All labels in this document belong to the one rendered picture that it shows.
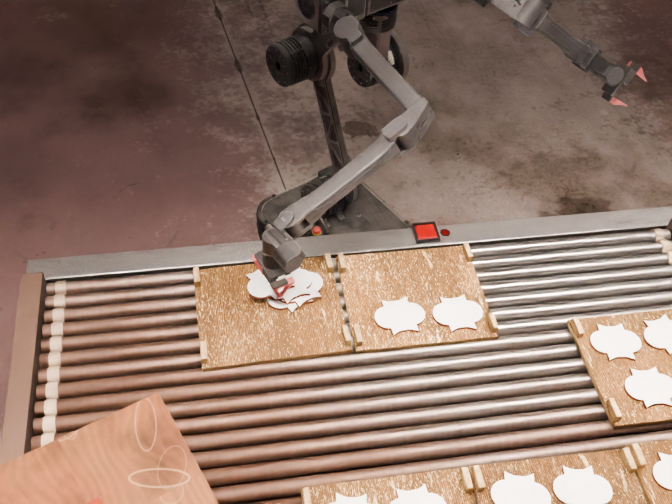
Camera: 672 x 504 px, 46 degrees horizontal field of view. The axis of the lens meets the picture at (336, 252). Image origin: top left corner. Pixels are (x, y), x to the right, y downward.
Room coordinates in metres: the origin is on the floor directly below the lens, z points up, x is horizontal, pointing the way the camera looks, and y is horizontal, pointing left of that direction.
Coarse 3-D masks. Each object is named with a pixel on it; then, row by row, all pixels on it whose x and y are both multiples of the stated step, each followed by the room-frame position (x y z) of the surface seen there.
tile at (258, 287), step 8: (256, 272) 1.48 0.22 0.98; (256, 280) 1.45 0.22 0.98; (264, 280) 1.45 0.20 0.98; (248, 288) 1.42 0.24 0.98; (256, 288) 1.42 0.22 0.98; (264, 288) 1.42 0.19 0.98; (280, 288) 1.43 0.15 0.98; (256, 296) 1.39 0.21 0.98; (264, 296) 1.40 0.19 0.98; (272, 296) 1.40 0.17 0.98
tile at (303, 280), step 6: (300, 270) 1.51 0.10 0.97; (294, 276) 1.49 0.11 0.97; (300, 276) 1.49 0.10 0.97; (306, 276) 1.49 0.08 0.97; (300, 282) 1.46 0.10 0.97; (306, 282) 1.47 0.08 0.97; (294, 288) 1.44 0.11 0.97; (300, 288) 1.44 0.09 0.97; (306, 288) 1.44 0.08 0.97; (288, 294) 1.42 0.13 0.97; (294, 294) 1.42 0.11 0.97; (300, 294) 1.42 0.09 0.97; (306, 294) 1.43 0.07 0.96; (276, 300) 1.40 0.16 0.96; (288, 300) 1.40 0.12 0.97
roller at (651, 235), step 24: (552, 240) 1.76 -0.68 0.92; (576, 240) 1.77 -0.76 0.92; (600, 240) 1.78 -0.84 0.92; (624, 240) 1.79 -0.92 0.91; (648, 240) 1.81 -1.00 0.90; (336, 264) 1.59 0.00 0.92; (48, 288) 1.41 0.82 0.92; (72, 288) 1.42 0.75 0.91; (96, 288) 1.43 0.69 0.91; (120, 288) 1.44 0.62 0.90
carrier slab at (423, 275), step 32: (352, 256) 1.61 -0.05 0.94; (384, 256) 1.62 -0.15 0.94; (416, 256) 1.63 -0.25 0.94; (448, 256) 1.64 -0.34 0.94; (352, 288) 1.48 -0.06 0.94; (384, 288) 1.49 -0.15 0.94; (416, 288) 1.50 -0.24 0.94; (448, 288) 1.51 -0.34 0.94; (480, 288) 1.52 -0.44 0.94; (352, 320) 1.37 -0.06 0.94; (480, 320) 1.40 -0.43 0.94
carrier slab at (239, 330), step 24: (312, 264) 1.57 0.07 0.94; (216, 288) 1.44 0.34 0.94; (240, 288) 1.45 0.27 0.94; (336, 288) 1.48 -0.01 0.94; (216, 312) 1.36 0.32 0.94; (240, 312) 1.36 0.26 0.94; (264, 312) 1.37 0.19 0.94; (288, 312) 1.38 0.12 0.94; (312, 312) 1.38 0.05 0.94; (336, 312) 1.39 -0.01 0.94; (216, 336) 1.28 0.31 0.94; (240, 336) 1.28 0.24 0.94; (264, 336) 1.29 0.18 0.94; (288, 336) 1.29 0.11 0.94; (312, 336) 1.30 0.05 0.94; (336, 336) 1.31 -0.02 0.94; (216, 360) 1.20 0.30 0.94; (240, 360) 1.20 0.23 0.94; (264, 360) 1.21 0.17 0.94; (288, 360) 1.22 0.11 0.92
